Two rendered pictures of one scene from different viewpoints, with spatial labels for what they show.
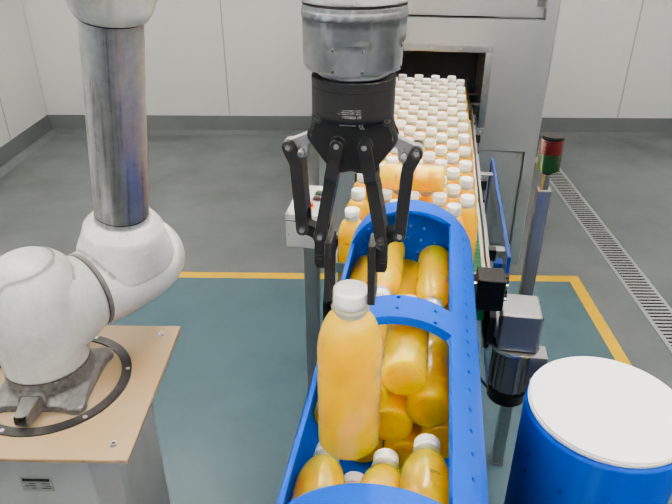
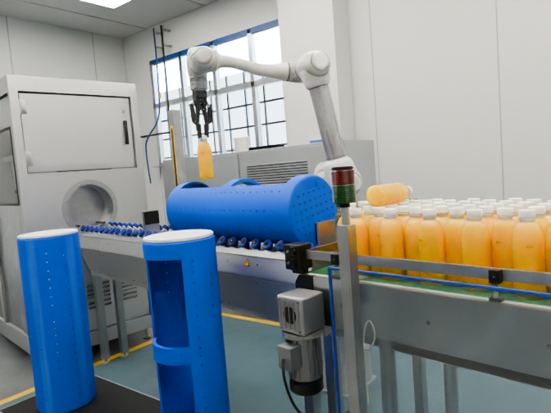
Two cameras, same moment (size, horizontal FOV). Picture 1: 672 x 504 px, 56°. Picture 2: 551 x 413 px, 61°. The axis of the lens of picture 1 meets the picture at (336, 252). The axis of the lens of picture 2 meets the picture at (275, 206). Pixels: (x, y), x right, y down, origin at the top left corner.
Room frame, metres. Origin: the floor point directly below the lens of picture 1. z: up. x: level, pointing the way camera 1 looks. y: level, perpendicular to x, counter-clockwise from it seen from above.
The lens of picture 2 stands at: (2.30, -1.74, 1.27)
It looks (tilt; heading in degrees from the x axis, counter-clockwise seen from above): 5 degrees down; 127
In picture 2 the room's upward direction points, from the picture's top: 4 degrees counter-clockwise
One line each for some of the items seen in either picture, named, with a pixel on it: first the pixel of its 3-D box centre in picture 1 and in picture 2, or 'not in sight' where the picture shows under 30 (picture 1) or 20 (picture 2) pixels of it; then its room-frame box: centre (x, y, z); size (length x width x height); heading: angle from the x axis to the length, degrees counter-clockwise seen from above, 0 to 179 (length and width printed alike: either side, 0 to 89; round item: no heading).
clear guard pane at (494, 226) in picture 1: (490, 263); (455, 376); (1.93, -0.55, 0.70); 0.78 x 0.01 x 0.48; 171
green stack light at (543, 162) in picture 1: (549, 160); (343, 193); (1.67, -0.60, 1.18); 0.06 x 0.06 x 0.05
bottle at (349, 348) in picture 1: (349, 374); (205, 159); (0.56, -0.02, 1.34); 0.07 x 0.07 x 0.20
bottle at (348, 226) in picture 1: (351, 248); not in sight; (1.49, -0.04, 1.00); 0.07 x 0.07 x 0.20
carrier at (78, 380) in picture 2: not in sight; (57, 319); (-0.06, -0.55, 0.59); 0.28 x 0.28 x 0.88
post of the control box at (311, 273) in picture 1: (314, 369); not in sight; (1.60, 0.07, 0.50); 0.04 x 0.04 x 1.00; 81
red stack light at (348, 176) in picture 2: (551, 145); (343, 177); (1.67, -0.60, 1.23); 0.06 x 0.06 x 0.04
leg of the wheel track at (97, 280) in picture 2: not in sight; (101, 319); (-0.67, 0.06, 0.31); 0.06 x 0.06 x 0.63; 81
